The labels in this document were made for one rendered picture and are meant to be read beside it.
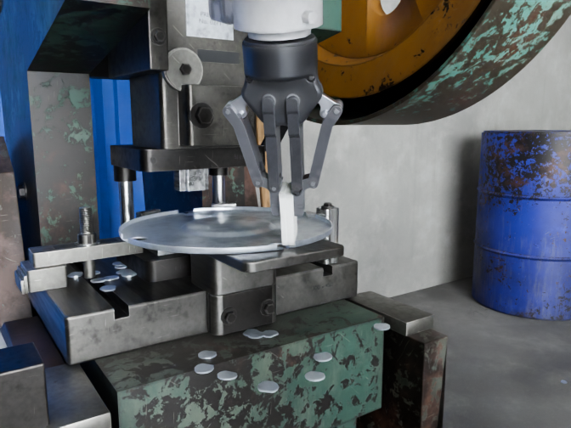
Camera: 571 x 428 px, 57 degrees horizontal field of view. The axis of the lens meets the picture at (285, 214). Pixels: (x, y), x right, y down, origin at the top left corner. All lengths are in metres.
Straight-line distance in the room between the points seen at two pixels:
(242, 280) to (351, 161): 1.89
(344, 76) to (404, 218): 1.88
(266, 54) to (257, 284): 0.33
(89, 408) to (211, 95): 0.41
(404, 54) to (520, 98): 2.68
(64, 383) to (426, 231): 2.54
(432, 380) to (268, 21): 0.55
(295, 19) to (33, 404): 0.43
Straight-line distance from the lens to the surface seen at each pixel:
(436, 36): 0.89
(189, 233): 0.70
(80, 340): 0.68
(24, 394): 0.57
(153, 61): 0.69
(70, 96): 0.96
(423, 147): 2.90
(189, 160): 0.76
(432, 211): 3.01
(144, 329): 0.70
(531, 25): 0.87
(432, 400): 0.84
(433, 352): 0.81
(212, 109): 0.72
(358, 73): 1.01
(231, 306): 0.71
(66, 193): 0.96
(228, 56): 0.78
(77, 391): 0.63
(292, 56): 0.52
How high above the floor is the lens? 0.93
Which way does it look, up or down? 10 degrees down
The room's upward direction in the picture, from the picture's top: straight up
